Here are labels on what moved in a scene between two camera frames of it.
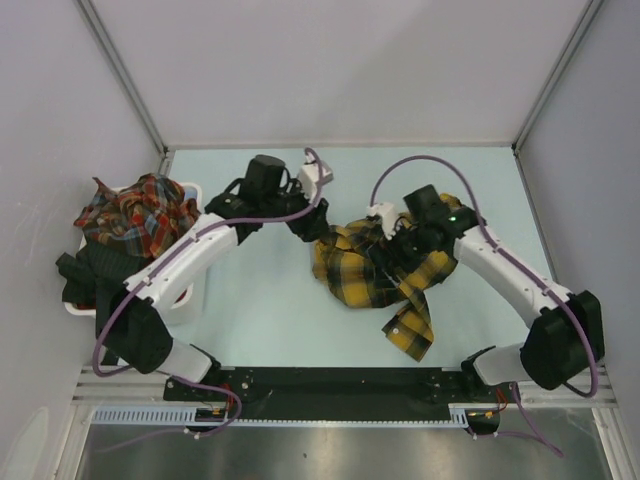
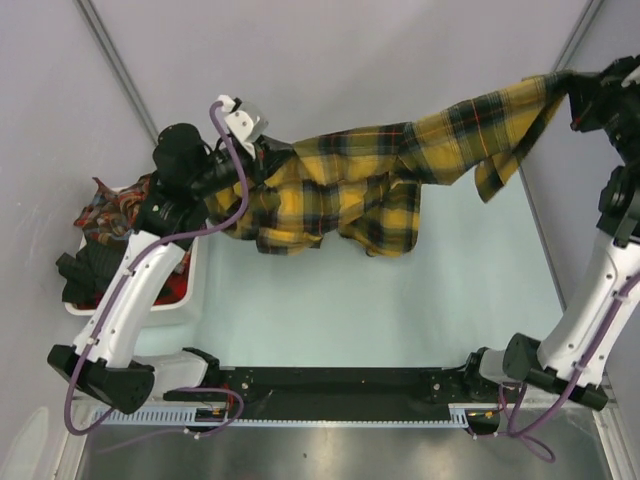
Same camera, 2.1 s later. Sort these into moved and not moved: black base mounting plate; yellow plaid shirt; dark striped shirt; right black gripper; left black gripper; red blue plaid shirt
Moved: right black gripper; yellow plaid shirt; left black gripper
Not moved: dark striped shirt; red blue plaid shirt; black base mounting plate
